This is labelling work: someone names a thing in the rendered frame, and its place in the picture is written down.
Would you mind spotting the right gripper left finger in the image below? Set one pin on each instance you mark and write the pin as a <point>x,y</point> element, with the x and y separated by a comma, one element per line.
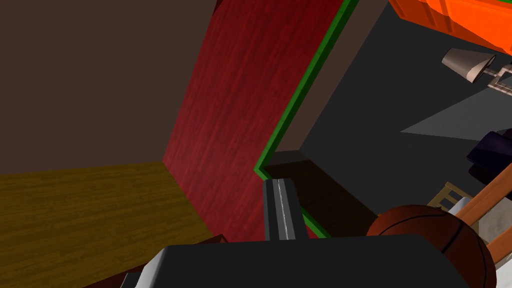
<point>272,212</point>

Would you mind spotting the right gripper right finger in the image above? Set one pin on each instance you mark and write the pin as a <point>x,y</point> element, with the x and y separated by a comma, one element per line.
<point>290,212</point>

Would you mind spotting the dark red door leaf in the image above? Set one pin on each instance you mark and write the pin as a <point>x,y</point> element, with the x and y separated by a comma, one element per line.
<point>232,120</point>

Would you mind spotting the brown basketball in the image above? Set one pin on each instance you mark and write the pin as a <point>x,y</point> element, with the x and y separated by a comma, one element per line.
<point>420,224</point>

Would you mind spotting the pale wooden chair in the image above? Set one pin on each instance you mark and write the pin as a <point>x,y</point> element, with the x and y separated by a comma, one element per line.
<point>448,196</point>

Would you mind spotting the dark purple cushion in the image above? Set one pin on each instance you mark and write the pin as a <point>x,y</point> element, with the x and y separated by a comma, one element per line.
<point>492,156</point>

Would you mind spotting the brown wooden bed frame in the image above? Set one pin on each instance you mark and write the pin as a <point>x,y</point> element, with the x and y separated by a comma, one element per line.
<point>486,200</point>

